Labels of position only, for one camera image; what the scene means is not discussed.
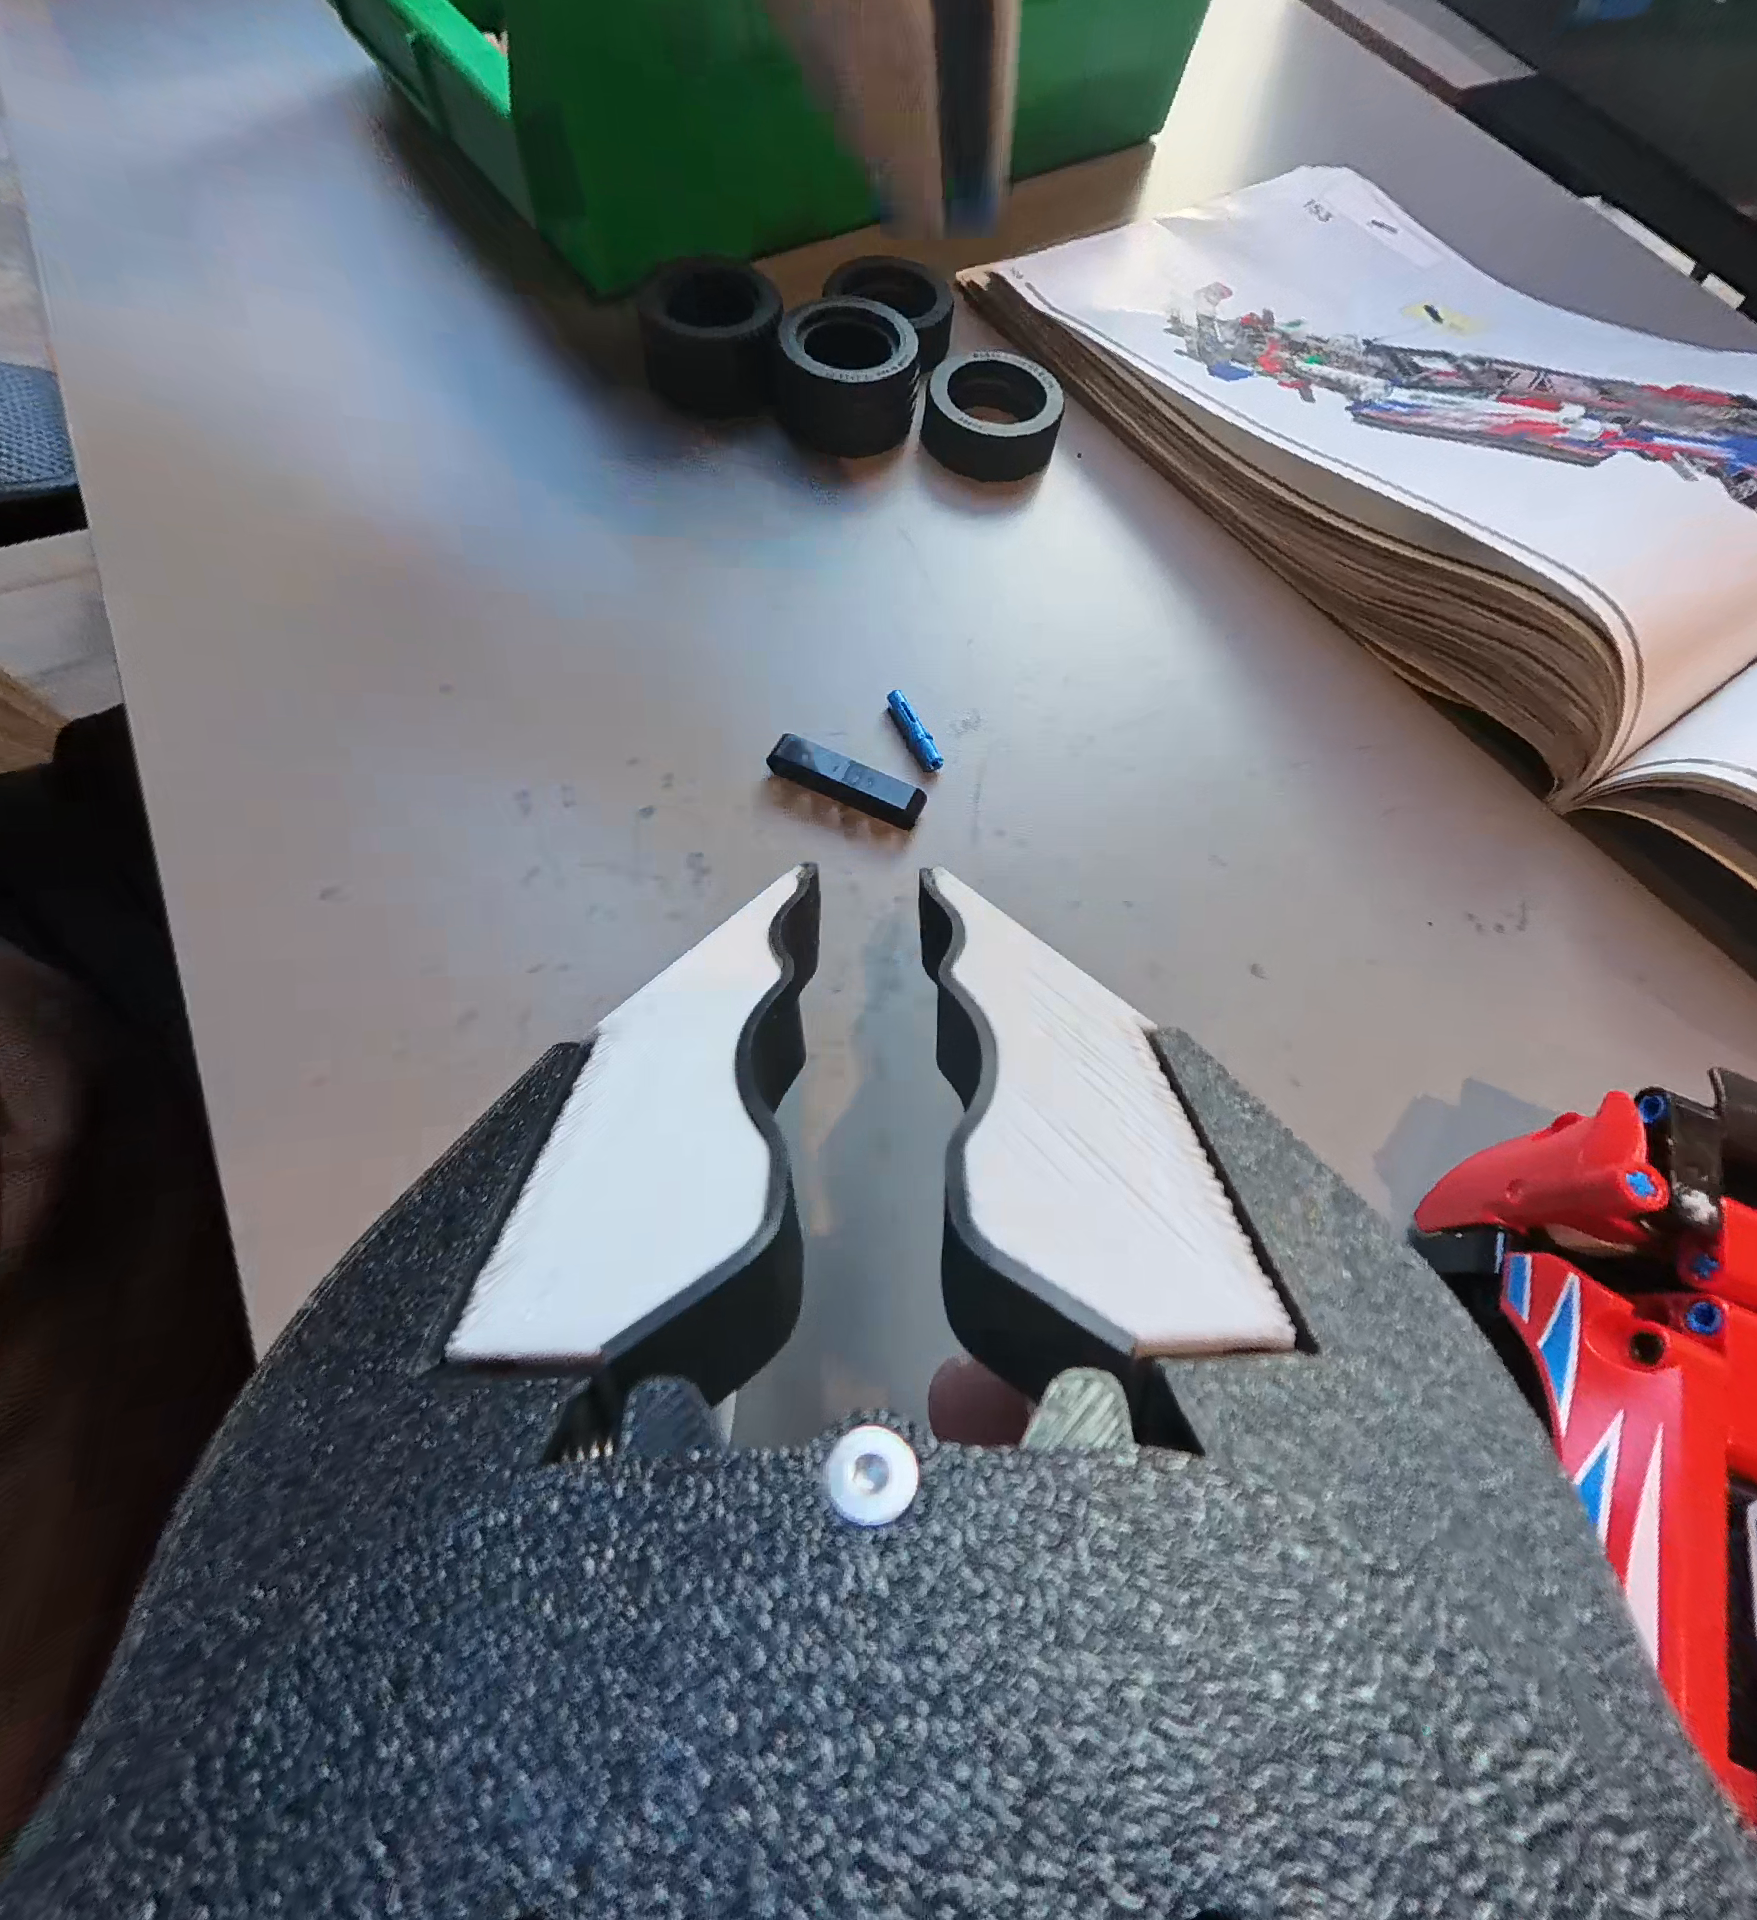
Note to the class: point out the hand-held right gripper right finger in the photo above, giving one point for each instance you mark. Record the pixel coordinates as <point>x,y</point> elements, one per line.
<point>1118,1184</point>

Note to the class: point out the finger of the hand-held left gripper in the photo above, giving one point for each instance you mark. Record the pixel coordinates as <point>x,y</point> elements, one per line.
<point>865,90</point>
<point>1009,90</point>

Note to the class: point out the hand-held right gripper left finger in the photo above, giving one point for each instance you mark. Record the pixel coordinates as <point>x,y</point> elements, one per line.
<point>639,1184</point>

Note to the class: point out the green plastic bin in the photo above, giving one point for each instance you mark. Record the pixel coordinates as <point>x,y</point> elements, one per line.
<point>669,136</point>

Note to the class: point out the black toy beam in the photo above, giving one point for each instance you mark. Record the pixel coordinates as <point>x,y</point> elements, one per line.
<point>846,780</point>

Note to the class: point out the toy brick race car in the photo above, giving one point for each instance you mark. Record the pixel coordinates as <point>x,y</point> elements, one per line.
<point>1689,1424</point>

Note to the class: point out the grey desk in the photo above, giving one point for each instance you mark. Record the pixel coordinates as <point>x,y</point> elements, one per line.
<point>442,600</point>

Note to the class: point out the open instruction booklet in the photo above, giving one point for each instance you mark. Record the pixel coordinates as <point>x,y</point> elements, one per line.
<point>1494,524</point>

